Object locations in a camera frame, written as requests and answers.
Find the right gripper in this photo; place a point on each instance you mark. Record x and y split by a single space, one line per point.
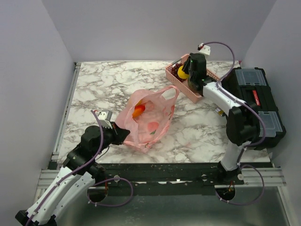
185 68

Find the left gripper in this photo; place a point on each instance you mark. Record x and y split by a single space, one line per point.
120 134

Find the yellow fake lemon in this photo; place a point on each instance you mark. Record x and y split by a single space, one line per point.
181 74

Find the dark red fake grapes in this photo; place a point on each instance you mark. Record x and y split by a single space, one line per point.
175 68

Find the pink plastic bag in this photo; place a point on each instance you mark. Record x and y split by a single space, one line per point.
148 128

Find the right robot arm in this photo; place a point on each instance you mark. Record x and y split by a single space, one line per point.
242 120

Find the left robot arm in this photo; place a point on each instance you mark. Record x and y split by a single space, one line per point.
79 172

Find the orange fake pepper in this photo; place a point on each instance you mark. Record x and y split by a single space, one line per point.
138 110

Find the pink perforated plastic basket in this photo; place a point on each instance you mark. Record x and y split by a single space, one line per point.
182 85

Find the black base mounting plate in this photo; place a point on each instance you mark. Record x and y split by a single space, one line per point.
161 179

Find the small yellow black object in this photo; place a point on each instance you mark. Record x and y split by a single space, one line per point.
220 112

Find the black plastic toolbox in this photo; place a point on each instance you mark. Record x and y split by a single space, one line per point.
251 85

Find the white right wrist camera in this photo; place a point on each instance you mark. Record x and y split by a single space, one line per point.
204 49

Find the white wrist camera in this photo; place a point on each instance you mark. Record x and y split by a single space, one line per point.
204 49
104 117

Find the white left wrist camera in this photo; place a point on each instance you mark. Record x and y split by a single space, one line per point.
104 117

